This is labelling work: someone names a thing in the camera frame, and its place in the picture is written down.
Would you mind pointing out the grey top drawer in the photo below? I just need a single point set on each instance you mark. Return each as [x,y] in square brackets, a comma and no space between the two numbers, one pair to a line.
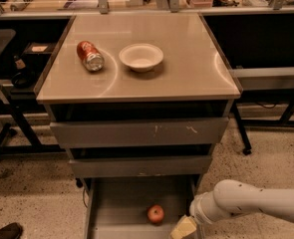
[111,133]

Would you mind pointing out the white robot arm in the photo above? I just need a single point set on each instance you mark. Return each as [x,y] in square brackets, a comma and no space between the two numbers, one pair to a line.
[231,199]

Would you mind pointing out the grey middle drawer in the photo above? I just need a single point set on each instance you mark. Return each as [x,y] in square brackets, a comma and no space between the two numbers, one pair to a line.
[144,166]

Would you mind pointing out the black shoe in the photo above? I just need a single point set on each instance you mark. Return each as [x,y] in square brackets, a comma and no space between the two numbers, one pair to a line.
[11,231]

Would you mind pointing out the red apple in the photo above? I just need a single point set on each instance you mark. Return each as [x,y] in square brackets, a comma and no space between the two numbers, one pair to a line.
[155,214]

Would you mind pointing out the white paper bowl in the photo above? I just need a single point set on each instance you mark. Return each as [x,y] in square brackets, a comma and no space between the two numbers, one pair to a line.
[141,57]

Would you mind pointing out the grey open bottom drawer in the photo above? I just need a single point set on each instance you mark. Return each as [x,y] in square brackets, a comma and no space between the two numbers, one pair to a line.
[117,207]

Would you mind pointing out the grey drawer cabinet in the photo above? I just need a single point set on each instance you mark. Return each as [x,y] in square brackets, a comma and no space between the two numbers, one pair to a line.
[138,102]

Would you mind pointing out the red soda can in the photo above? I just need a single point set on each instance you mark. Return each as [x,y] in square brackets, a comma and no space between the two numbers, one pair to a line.
[90,56]

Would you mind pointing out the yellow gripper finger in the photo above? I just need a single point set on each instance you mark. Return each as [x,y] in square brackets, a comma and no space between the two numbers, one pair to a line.
[185,228]

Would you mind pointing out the black table leg with caster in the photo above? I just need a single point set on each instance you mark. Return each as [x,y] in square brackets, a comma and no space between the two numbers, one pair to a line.
[247,146]

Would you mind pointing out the black power strip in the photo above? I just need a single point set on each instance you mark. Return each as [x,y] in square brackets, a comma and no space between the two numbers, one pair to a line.
[19,5]

